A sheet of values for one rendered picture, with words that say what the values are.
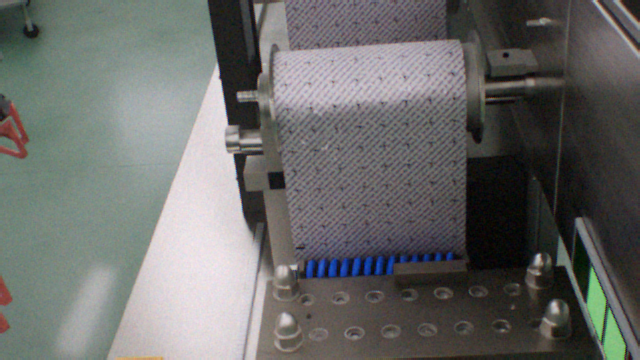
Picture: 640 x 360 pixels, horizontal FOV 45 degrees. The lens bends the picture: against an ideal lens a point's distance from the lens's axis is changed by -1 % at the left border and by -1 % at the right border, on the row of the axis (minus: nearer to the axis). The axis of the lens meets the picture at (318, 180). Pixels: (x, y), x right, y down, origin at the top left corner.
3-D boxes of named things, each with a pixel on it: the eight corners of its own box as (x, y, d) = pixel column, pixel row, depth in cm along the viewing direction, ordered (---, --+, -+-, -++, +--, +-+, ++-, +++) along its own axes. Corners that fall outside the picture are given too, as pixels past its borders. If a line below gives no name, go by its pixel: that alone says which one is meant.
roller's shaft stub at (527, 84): (475, 95, 105) (475, 64, 103) (528, 91, 104) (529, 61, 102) (479, 109, 101) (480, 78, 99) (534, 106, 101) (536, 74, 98)
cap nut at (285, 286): (274, 285, 106) (270, 258, 104) (301, 283, 106) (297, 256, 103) (271, 302, 103) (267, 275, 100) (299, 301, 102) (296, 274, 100)
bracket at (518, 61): (484, 61, 103) (484, 47, 102) (529, 58, 102) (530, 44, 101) (490, 77, 98) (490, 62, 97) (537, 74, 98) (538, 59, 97)
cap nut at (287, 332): (275, 332, 98) (271, 305, 95) (305, 331, 97) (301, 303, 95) (273, 353, 95) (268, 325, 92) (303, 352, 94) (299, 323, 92)
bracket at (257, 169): (264, 283, 128) (237, 114, 112) (303, 281, 127) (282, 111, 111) (261, 303, 123) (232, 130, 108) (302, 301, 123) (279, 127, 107)
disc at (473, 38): (465, 113, 112) (465, 13, 105) (468, 113, 112) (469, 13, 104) (480, 165, 99) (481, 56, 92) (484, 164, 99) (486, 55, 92)
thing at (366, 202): (296, 265, 111) (281, 151, 101) (464, 257, 109) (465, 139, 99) (296, 267, 110) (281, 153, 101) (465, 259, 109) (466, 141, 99)
